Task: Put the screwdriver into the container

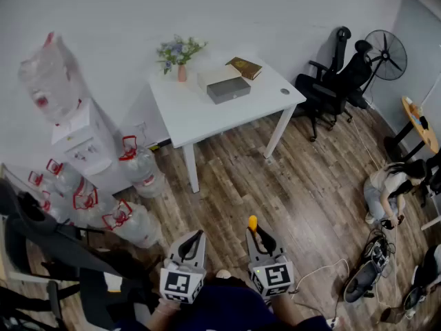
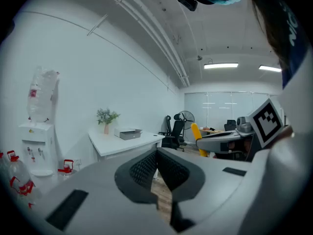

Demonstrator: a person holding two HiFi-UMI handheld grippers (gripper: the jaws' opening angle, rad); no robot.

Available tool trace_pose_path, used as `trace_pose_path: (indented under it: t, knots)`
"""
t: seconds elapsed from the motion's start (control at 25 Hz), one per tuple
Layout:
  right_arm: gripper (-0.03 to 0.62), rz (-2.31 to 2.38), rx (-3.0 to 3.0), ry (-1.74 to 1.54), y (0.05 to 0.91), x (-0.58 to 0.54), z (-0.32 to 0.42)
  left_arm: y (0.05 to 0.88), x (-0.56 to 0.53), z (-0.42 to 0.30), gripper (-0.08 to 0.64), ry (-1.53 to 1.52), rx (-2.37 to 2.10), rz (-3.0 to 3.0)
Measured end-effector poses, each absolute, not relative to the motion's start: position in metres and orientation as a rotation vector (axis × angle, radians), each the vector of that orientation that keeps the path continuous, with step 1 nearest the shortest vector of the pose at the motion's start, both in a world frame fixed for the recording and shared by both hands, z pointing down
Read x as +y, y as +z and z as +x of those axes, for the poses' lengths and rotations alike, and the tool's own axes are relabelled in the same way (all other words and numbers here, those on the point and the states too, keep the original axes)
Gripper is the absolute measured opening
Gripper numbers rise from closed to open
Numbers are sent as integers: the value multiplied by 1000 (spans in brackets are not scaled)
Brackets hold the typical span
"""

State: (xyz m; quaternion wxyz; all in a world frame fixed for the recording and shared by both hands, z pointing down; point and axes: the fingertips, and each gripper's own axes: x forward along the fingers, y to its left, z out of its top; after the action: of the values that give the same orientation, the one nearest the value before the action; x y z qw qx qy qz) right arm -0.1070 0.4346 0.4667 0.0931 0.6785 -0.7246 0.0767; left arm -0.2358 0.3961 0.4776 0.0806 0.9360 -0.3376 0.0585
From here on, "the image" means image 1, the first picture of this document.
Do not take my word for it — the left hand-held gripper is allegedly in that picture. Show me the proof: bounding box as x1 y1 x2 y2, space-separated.
158 230 207 305

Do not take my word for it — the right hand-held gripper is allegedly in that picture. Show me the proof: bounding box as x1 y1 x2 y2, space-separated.
245 225 296 298

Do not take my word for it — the grey white box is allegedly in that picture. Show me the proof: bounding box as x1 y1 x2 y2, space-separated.
196 66 252 106

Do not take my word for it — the person's right forearm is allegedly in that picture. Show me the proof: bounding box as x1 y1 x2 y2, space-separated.
267 293 311 328

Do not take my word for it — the person's left forearm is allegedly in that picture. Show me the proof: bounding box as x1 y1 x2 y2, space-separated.
144 298 183 331

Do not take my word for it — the brown cardboard box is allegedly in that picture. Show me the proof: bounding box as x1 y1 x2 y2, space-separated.
378 305 406 325

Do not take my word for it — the pile of clear water jugs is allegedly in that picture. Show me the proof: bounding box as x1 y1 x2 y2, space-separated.
27 135 166 250

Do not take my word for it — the person's navy shirt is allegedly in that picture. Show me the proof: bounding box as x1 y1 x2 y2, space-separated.
116 277 331 331

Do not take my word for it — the white table leg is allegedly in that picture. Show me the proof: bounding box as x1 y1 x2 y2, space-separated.
263 104 297 160
181 144 201 194

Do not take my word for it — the dark grey chair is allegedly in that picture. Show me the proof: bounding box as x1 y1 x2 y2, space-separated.
0 177 156 331

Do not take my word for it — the white water dispenser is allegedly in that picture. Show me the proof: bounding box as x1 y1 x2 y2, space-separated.
50 97 134 194

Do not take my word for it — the black office chair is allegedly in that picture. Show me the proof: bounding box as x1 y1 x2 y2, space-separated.
344 39 375 123
295 26 354 143

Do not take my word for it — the brown hardcover book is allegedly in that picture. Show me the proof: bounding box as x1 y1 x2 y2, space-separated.
225 57 263 81

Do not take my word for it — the round wooden side table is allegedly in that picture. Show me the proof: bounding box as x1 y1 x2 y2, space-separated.
383 96 440 163

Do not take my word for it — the white and blue flower bouquet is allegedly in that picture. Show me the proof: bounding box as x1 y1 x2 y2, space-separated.
156 34 209 75

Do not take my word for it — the clear plastic bag of bottles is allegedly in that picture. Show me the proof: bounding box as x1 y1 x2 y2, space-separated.
17 31 83 126

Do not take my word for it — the black standing fan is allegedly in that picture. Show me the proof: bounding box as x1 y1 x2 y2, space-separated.
358 29 408 110

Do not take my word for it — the white cable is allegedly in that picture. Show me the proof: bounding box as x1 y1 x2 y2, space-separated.
291 257 351 320

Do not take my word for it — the black equipment with cables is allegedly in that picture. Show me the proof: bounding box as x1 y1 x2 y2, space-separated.
343 234 392 305

